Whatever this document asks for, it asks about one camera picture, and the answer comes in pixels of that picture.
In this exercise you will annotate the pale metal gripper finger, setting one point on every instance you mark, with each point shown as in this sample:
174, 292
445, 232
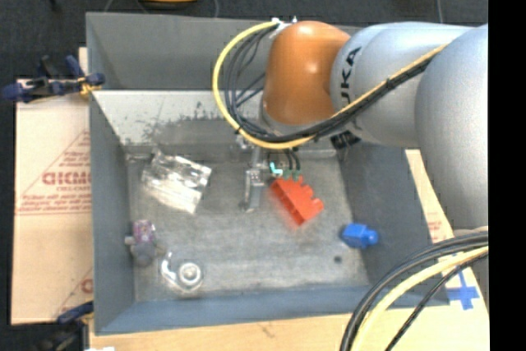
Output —
258, 193
245, 197

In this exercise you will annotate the red toy brick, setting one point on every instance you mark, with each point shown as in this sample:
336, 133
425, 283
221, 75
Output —
295, 199

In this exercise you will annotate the grey metal bin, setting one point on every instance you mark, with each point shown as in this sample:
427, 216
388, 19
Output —
246, 250

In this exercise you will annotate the clear plastic box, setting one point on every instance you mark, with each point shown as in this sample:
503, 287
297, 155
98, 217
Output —
176, 181

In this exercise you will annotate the clear glass cup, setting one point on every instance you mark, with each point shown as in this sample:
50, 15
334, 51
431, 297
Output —
185, 273

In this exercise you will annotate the blue toy block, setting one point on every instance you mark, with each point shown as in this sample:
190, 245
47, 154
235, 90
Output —
357, 236

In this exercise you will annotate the purple and grey toy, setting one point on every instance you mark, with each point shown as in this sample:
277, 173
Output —
143, 238

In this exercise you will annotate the black cylinder on white bracket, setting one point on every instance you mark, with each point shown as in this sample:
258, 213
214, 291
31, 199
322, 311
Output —
344, 140

